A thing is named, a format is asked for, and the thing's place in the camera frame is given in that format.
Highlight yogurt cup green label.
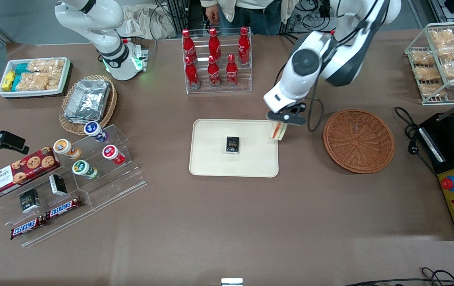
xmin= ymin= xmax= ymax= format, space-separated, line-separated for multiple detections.
xmin=72 ymin=160 xmax=98 ymax=180

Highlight triangular sandwich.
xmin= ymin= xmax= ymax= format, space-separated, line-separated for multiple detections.
xmin=270 ymin=122 xmax=287 ymax=141

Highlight crumpled beige cloth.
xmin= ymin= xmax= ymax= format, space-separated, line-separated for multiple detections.
xmin=122 ymin=4 xmax=177 ymax=40

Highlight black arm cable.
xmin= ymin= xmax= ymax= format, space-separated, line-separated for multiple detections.
xmin=306 ymin=0 xmax=391 ymax=133

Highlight bystander bare hand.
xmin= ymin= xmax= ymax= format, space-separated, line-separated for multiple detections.
xmin=205 ymin=6 xmax=221 ymax=25

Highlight flat light wicker basket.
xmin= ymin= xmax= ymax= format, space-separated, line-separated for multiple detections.
xmin=59 ymin=75 xmax=117 ymax=136

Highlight clear acrylic stepped cup stand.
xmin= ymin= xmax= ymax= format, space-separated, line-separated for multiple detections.
xmin=70 ymin=124 xmax=147 ymax=211

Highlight white rectangular snack tray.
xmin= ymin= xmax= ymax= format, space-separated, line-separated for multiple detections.
xmin=0 ymin=57 xmax=71 ymax=99

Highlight yellow snack packet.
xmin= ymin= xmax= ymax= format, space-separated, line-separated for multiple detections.
xmin=2 ymin=71 xmax=16 ymax=90

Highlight cream rectangular serving tray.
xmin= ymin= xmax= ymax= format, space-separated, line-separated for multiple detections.
xmin=189 ymin=119 xmax=279 ymax=178

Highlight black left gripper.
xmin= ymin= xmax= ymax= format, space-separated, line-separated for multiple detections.
xmin=266 ymin=103 xmax=307 ymax=134

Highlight red cola bottle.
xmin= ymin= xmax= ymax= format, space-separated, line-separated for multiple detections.
xmin=226 ymin=54 xmax=239 ymax=87
xmin=238 ymin=27 xmax=250 ymax=64
xmin=207 ymin=56 xmax=221 ymax=88
xmin=184 ymin=56 xmax=200 ymax=89
xmin=209 ymin=28 xmax=221 ymax=58
xmin=182 ymin=29 xmax=198 ymax=61

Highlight black floor cables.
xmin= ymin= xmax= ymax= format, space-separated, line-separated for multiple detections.
xmin=342 ymin=267 xmax=454 ymax=286

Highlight Snickers chocolate bar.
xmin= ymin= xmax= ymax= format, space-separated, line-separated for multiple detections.
xmin=45 ymin=197 xmax=82 ymax=220
xmin=10 ymin=215 xmax=47 ymax=240

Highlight white wire snack rack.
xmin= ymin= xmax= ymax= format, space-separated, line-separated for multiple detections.
xmin=405 ymin=21 xmax=454 ymax=106

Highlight black machine with yellow panel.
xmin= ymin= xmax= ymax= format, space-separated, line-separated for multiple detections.
xmin=419 ymin=113 xmax=454 ymax=242

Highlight red Walkers cookie box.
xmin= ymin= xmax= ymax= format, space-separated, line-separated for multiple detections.
xmin=0 ymin=147 xmax=61 ymax=198

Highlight yogurt cup purple label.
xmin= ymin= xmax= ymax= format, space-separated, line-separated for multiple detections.
xmin=84 ymin=121 xmax=109 ymax=143

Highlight stack of foil containers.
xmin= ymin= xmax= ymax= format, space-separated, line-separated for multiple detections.
xmin=64 ymin=79 xmax=111 ymax=124

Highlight yogurt cup orange label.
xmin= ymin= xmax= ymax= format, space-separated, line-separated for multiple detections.
xmin=53 ymin=139 xmax=81 ymax=160

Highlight clear acrylic bottle rack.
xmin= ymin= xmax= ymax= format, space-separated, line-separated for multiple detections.
xmin=182 ymin=29 xmax=252 ymax=94

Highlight round brown wicker basket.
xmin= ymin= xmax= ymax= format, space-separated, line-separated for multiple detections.
xmin=323 ymin=109 xmax=395 ymax=174

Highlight black power cable with plug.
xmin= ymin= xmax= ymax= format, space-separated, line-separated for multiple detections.
xmin=394 ymin=106 xmax=439 ymax=176

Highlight person in cream jacket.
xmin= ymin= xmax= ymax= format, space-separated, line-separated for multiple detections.
xmin=200 ymin=0 xmax=300 ymax=36

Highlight yogurt cup red label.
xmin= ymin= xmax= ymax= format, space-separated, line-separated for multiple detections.
xmin=102 ymin=145 xmax=126 ymax=165

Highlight clear acrylic stepped snack stand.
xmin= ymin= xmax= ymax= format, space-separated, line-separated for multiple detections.
xmin=0 ymin=171 xmax=97 ymax=247

